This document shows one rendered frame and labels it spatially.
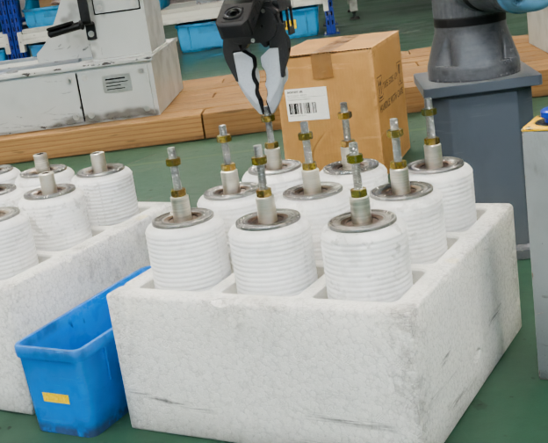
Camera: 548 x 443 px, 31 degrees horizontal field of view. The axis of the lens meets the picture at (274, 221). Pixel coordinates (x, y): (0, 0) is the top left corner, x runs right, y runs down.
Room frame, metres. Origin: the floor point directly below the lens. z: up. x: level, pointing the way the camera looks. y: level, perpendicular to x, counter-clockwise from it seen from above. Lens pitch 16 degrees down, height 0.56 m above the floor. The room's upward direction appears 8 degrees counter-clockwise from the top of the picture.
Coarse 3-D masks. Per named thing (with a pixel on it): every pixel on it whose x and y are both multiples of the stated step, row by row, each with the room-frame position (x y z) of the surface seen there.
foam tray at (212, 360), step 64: (448, 256) 1.10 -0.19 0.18; (512, 256) 1.25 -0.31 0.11; (128, 320) 1.12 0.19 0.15; (192, 320) 1.07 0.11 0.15; (256, 320) 1.03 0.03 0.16; (320, 320) 0.99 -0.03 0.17; (384, 320) 0.95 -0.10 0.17; (448, 320) 1.03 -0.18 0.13; (512, 320) 1.23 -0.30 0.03; (128, 384) 1.13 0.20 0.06; (192, 384) 1.08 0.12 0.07; (256, 384) 1.04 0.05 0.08; (320, 384) 1.00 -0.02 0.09; (384, 384) 0.96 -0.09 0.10; (448, 384) 1.01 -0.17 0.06
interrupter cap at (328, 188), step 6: (294, 186) 1.23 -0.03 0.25; (300, 186) 1.23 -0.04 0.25; (324, 186) 1.22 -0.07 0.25; (330, 186) 1.21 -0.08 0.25; (336, 186) 1.21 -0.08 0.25; (288, 192) 1.21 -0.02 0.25; (294, 192) 1.21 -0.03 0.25; (300, 192) 1.21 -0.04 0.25; (324, 192) 1.18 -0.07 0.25; (330, 192) 1.17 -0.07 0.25; (336, 192) 1.18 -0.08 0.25; (288, 198) 1.18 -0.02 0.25; (294, 198) 1.18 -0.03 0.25; (300, 198) 1.17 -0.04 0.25; (306, 198) 1.17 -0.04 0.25; (312, 198) 1.17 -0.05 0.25; (318, 198) 1.17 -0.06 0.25
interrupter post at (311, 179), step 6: (318, 168) 1.20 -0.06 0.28; (306, 174) 1.19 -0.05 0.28; (312, 174) 1.19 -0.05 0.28; (318, 174) 1.20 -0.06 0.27; (306, 180) 1.20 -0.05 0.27; (312, 180) 1.19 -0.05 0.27; (318, 180) 1.20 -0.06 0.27; (306, 186) 1.20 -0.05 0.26; (312, 186) 1.19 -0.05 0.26; (318, 186) 1.20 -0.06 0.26; (306, 192) 1.20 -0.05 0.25; (312, 192) 1.19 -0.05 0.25; (318, 192) 1.20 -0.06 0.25
